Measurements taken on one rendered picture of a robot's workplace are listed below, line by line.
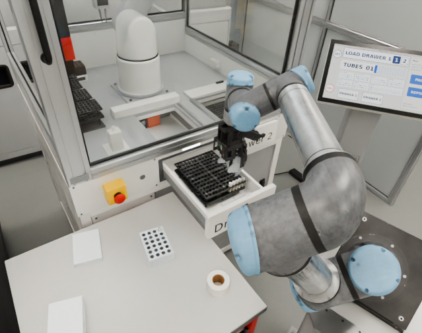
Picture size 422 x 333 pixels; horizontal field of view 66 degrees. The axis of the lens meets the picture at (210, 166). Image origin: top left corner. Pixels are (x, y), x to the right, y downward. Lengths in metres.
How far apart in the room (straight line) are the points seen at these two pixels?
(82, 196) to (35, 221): 1.28
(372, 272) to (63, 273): 0.89
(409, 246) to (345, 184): 0.63
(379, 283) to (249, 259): 0.44
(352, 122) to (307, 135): 1.25
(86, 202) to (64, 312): 0.37
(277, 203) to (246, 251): 0.09
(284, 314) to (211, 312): 0.95
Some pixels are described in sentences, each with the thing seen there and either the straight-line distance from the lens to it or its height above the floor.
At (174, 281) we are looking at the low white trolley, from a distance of 1.08.
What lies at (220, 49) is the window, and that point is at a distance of 1.19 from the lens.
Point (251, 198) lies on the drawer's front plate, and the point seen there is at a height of 0.92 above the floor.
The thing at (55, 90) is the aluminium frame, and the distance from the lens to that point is 0.97.
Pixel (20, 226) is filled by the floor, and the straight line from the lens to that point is 2.46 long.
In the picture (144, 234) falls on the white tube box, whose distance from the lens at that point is 1.16.
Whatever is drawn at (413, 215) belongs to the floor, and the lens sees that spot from 2.79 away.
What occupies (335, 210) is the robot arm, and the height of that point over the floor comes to 1.35.
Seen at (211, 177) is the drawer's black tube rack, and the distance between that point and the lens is 1.20.
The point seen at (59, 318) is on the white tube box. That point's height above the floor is 0.81.
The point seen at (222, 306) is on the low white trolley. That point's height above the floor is 0.76.
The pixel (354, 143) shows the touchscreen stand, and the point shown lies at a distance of 1.95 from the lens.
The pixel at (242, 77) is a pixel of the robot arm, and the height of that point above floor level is 1.33.
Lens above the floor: 1.69
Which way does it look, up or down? 39 degrees down
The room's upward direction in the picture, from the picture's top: 4 degrees clockwise
